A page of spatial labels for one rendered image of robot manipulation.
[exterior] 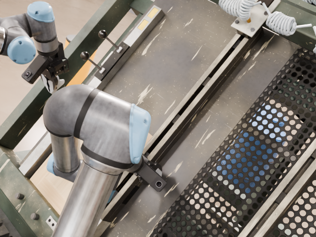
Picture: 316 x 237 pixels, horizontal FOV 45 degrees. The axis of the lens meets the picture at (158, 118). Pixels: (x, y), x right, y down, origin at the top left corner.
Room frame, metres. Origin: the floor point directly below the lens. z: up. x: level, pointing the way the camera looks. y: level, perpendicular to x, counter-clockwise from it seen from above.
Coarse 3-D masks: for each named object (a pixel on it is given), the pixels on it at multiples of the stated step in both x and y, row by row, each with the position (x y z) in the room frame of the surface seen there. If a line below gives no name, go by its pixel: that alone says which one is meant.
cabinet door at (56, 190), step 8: (80, 144) 1.41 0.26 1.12; (80, 152) 1.38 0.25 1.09; (40, 168) 1.37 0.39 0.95; (32, 176) 1.35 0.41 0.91; (40, 176) 1.34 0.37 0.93; (48, 176) 1.34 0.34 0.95; (56, 176) 1.33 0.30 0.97; (40, 184) 1.32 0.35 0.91; (48, 184) 1.31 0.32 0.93; (56, 184) 1.31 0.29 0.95; (64, 184) 1.30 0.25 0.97; (72, 184) 1.29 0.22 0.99; (48, 192) 1.29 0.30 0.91; (56, 192) 1.28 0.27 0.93; (64, 192) 1.28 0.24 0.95; (48, 200) 1.26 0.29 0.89; (56, 200) 1.26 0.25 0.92; (64, 200) 1.25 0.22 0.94; (56, 208) 1.23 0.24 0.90
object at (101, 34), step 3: (102, 30) 1.60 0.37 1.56; (99, 33) 1.59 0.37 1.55; (102, 33) 1.59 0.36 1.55; (105, 33) 1.59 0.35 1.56; (99, 36) 1.59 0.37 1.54; (102, 36) 1.59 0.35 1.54; (105, 36) 1.59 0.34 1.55; (108, 39) 1.61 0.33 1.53; (111, 42) 1.62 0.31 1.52; (114, 45) 1.62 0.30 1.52; (117, 48) 1.63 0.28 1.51; (120, 48) 1.63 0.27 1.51; (117, 51) 1.63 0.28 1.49; (120, 51) 1.63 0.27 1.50
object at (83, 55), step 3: (84, 51) 1.55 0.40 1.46; (81, 54) 1.54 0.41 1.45; (84, 54) 1.54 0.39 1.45; (87, 54) 1.55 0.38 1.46; (81, 57) 1.54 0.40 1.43; (84, 57) 1.53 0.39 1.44; (87, 57) 1.54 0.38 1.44; (90, 60) 1.56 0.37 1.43; (93, 63) 1.57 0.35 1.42; (96, 66) 1.57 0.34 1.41; (99, 69) 1.58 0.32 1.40; (102, 69) 1.58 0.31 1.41; (102, 72) 1.58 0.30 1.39
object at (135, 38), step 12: (132, 36) 1.68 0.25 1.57; (144, 36) 1.70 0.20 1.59; (132, 48) 1.66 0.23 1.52; (120, 60) 1.62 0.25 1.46; (96, 84) 1.56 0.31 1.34; (48, 132) 1.46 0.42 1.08; (48, 144) 1.42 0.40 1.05; (36, 156) 1.39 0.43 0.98; (24, 168) 1.36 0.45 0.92; (36, 168) 1.39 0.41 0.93
